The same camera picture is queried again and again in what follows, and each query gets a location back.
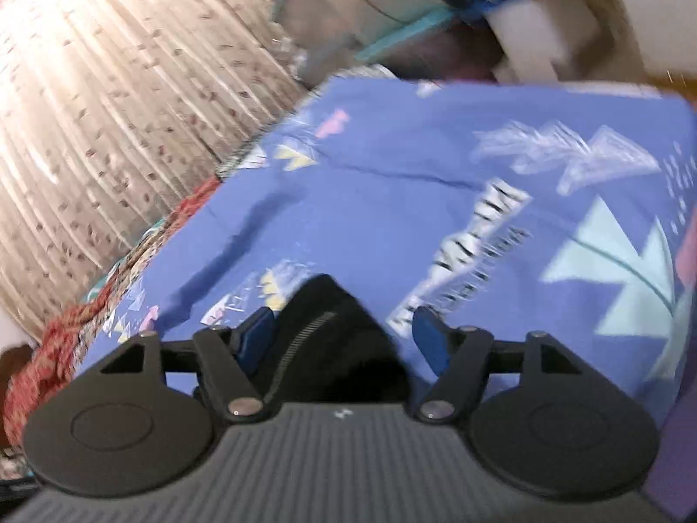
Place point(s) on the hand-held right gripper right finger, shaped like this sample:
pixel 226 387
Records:
pixel 430 338

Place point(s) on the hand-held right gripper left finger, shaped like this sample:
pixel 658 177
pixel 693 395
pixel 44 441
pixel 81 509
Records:
pixel 255 338

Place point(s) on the black pants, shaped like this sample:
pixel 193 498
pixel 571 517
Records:
pixel 337 348

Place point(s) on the blue printed bedsheet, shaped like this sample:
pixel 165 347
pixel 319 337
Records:
pixel 435 201

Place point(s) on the red floral patchwork blanket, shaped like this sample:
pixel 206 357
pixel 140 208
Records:
pixel 54 348

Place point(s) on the carved wooden headboard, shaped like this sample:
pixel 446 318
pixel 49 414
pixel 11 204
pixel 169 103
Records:
pixel 13 370

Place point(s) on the purple cloth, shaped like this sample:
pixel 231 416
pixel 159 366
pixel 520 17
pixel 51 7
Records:
pixel 678 457

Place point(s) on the beige leaf patterned curtain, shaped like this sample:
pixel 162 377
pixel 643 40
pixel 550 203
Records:
pixel 120 92

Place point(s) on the white object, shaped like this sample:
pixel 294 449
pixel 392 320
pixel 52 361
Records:
pixel 544 27

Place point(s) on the teal edged glass table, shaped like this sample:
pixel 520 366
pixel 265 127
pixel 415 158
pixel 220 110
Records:
pixel 348 16

